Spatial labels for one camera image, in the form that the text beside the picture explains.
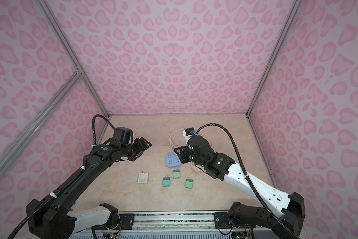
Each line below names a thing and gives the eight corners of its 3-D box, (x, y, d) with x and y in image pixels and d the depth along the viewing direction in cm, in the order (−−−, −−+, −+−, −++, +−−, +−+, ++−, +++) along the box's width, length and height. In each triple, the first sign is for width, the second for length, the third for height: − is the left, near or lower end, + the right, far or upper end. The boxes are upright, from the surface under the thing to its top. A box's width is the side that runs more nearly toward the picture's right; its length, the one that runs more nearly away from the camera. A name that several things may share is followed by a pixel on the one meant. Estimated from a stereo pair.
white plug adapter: (138, 183, 88) (137, 181, 85) (140, 173, 91) (139, 171, 89) (147, 182, 88) (146, 181, 85) (148, 173, 91) (147, 171, 89)
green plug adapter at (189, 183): (184, 187, 86) (184, 186, 84) (185, 179, 89) (185, 178, 87) (192, 189, 85) (192, 187, 84) (193, 181, 88) (194, 179, 87)
